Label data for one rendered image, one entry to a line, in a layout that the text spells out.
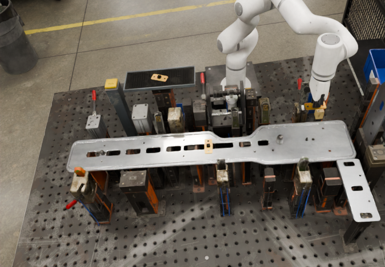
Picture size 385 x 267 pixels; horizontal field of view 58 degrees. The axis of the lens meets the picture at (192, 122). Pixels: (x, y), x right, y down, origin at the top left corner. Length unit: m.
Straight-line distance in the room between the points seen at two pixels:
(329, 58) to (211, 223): 0.99
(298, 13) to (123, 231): 1.32
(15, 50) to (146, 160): 2.66
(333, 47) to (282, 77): 1.17
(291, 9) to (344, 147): 0.70
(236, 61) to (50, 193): 1.30
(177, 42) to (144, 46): 0.38
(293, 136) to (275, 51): 2.07
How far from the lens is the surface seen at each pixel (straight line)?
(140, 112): 1.73
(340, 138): 1.75
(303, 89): 1.63
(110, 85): 1.85
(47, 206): 2.13
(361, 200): 1.60
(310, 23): 1.36
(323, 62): 1.30
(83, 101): 2.52
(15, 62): 4.15
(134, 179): 1.61
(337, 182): 1.64
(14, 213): 3.13
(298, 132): 1.74
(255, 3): 1.57
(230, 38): 1.85
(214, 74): 2.28
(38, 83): 4.02
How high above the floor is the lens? 2.37
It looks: 51 degrees down
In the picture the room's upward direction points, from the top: 11 degrees counter-clockwise
